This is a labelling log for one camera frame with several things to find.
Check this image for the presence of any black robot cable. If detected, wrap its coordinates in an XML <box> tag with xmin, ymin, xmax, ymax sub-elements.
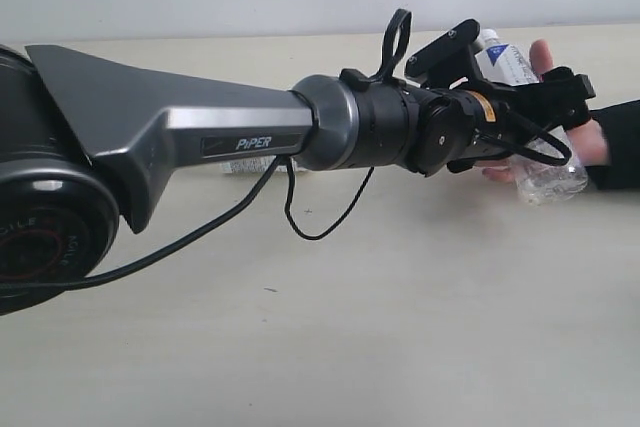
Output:
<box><xmin>0</xmin><ymin>8</ymin><xmax>572</xmax><ymax>293</ymax></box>

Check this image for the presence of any square bottle white fruit label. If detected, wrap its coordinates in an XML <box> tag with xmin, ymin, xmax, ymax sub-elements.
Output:
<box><xmin>218</xmin><ymin>156</ymin><xmax>275</xmax><ymax>175</ymax></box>

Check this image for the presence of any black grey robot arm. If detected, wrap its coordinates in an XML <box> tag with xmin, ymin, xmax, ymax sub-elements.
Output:
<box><xmin>1</xmin><ymin>44</ymin><xmax>594</xmax><ymax>315</ymax></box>

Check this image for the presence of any tall clear bottle white label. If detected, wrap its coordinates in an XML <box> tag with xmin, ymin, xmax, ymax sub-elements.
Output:
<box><xmin>476</xmin><ymin>29</ymin><xmax>588</xmax><ymax>206</ymax></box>

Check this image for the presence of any person's open bare hand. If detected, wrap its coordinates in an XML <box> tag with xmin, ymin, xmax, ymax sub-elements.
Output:
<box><xmin>475</xmin><ymin>39</ymin><xmax>610</xmax><ymax>183</ymax></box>

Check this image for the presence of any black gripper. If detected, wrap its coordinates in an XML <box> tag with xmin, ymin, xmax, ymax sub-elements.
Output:
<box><xmin>447</xmin><ymin>66</ymin><xmax>596</xmax><ymax>173</ymax></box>

